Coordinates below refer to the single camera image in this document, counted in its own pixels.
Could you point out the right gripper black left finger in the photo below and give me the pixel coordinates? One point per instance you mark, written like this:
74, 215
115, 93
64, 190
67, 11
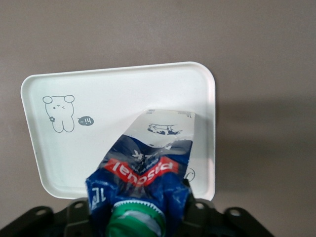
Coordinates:
37, 222

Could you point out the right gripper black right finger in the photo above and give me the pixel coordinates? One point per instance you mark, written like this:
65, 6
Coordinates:
222, 224

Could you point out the blue white milk carton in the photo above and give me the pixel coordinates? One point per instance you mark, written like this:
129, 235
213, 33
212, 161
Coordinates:
148, 168

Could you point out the white tray with bear print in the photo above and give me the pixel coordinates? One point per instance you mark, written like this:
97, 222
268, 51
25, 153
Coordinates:
98, 123

